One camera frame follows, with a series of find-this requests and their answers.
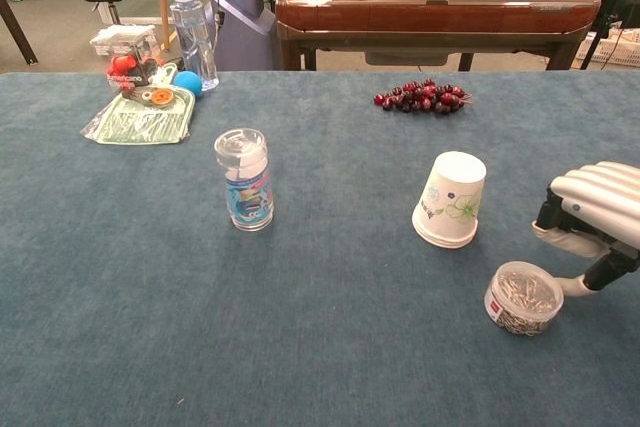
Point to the white plastic crate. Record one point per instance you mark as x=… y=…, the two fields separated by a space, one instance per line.
x=620 y=49

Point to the orange round disc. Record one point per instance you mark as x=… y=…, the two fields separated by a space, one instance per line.
x=161 y=96

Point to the clear plastic water bottle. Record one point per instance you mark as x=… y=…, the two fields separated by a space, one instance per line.
x=192 y=37

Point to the transparent cylinder blue label container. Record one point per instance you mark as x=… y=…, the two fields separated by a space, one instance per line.
x=245 y=182

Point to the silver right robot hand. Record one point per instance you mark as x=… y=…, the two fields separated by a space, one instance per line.
x=600 y=202

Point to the black tripod stand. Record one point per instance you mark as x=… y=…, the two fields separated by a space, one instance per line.
x=607 y=7

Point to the blue table cloth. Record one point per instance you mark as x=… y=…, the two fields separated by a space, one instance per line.
x=320 y=307

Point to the white floral paper cup stack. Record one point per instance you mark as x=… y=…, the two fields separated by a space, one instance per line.
x=452 y=202

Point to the clear box with red toys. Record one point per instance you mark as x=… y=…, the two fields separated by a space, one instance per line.
x=127 y=54

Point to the small transparent paper clip box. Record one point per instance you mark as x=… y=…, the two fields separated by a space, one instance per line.
x=522 y=297

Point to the brown mahjong table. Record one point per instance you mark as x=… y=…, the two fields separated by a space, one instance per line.
x=435 y=12

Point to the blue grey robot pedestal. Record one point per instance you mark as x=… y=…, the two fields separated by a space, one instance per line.
x=240 y=22

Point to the green dustpan brush set packaged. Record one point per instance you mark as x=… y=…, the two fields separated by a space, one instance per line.
x=142 y=119

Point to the dark table leg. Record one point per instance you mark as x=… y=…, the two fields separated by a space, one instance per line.
x=17 y=32

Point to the red artificial grape bunch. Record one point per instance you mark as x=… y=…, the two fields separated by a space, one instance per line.
x=425 y=96

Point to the blue ball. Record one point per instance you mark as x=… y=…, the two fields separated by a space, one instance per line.
x=190 y=83

